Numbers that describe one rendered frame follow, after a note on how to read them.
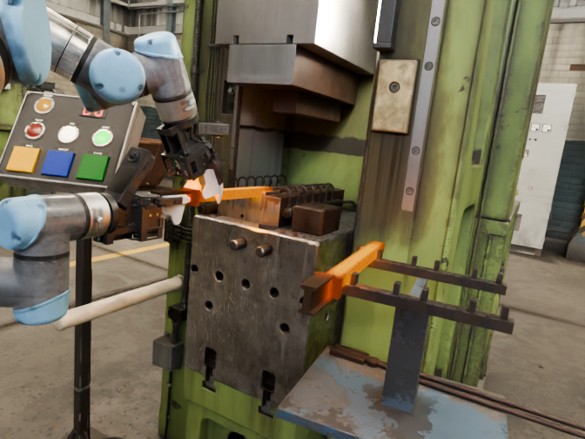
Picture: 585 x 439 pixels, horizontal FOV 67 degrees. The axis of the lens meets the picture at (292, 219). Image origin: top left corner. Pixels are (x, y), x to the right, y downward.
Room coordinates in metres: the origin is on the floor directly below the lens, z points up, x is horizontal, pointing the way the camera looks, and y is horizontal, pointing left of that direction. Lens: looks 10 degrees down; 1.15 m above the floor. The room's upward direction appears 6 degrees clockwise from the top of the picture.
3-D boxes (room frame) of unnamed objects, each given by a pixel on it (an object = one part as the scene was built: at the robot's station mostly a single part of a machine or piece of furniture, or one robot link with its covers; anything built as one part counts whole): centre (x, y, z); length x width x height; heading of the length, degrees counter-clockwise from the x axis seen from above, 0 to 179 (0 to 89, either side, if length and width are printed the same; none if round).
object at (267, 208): (1.35, 0.02, 0.96); 0.42 x 0.20 x 0.09; 152
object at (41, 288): (0.64, 0.39, 0.89); 0.11 x 0.08 x 0.11; 99
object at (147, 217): (0.78, 0.30, 0.98); 0.12 x 0.08 x 0.09; 152
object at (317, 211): (1.13, -0.06, 0.95); 0.12 x 0.08 x 0.06; 152
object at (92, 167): (1.22, 0.56, 1.01); 0.07 x 0.05 x 0.07; 87
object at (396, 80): (1.13, -0.22, 1.27); 0.09 x 0.02 x 0.17; 62
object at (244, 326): (1.33, -0.03, 0.69); 0.56 x 0.38 x 0.45; 152
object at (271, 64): (1.35, 0.02, 1.32); 0.42 x 0.20 x 0.10; 152
